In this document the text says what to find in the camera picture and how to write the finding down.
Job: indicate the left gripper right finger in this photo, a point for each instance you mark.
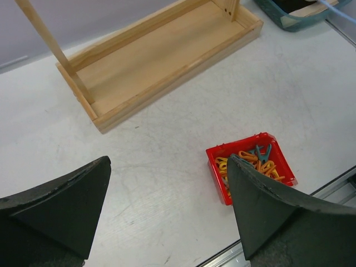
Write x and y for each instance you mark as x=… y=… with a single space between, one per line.
x=241 y=195

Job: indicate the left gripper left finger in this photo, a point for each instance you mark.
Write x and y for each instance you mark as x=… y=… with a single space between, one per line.
x=54 y=224

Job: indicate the light blue wire hanger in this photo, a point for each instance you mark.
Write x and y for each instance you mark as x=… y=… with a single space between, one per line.
x=338 y=12

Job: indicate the wooden hanger rack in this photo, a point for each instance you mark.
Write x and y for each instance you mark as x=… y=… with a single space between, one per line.
x=121 y=74

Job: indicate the black underwear in basin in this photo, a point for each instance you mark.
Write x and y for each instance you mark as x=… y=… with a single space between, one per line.
x=289 y=6

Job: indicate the pile of coloured clips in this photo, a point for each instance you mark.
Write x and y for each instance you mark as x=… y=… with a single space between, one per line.
x=261 y=162

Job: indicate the red plastic bin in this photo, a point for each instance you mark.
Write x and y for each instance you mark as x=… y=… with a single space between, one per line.
x=247 y=144

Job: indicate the teal plastic basin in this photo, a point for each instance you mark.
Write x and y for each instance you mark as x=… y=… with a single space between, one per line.
x=297 y=20

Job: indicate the aluminium rail base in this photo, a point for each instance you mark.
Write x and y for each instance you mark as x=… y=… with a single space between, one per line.
x=314 y=230

